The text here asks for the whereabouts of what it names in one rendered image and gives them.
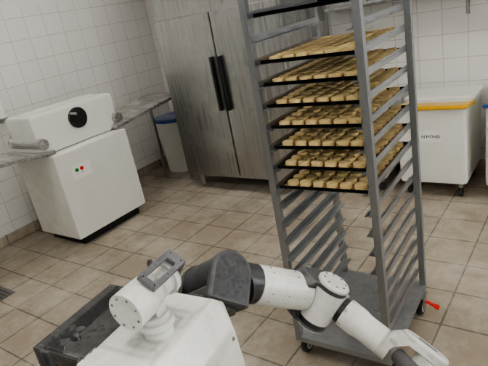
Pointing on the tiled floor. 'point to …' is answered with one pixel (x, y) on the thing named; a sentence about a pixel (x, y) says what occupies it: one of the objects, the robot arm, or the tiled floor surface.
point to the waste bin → (171, 141)
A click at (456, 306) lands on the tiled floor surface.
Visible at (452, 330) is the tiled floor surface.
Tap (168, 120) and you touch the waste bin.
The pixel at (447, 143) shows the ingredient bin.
